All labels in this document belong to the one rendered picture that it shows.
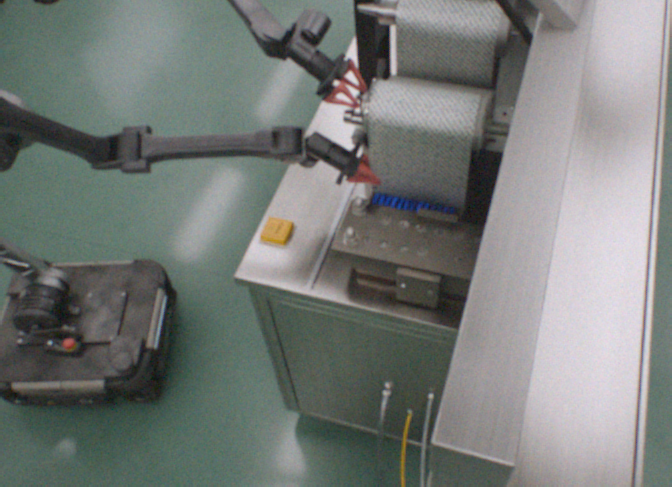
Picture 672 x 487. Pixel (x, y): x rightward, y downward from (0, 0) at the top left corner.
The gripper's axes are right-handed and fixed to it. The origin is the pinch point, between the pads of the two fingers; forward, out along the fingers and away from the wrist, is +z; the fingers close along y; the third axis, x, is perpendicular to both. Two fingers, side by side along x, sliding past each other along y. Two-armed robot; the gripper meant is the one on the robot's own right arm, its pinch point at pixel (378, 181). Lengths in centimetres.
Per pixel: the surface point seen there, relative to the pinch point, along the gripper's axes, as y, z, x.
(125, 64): -144, -113, -189
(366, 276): 18.8, 8.8, -11.2
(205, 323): -3, -12, -130
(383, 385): 26, 35, -46
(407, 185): 0.3, 6.1, 4.3
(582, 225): 34, 20, 54
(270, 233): 12.1, -15.5, -25.7
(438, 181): 0.3, 10.8, 11.0
